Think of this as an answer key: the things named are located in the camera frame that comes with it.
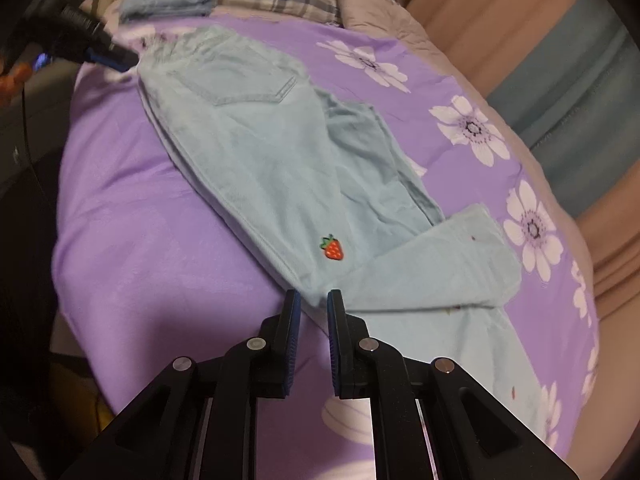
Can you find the folded blue jeans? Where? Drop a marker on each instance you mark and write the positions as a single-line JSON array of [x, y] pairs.
[[165, 4]]

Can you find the purple floral bed sheet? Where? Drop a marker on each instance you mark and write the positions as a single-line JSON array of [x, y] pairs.
[[125, 210]]

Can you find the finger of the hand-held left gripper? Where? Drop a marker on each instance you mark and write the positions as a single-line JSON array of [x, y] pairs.
[[112, 59]]

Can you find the light blue pants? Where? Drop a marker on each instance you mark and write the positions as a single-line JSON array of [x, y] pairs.
[[260, 160]]

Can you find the person's left hand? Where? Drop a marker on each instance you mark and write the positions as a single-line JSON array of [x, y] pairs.
[[12, 82]]

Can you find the grey quilt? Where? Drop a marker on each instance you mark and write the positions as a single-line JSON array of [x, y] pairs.
[[380, 15]]

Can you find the teal fabric panel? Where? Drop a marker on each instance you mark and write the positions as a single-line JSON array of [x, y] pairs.
[[565, 90]]

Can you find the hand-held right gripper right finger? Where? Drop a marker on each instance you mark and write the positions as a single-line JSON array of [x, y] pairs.
[[334, 325]]

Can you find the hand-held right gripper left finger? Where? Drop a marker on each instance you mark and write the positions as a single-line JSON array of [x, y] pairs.
[[294, 320]]

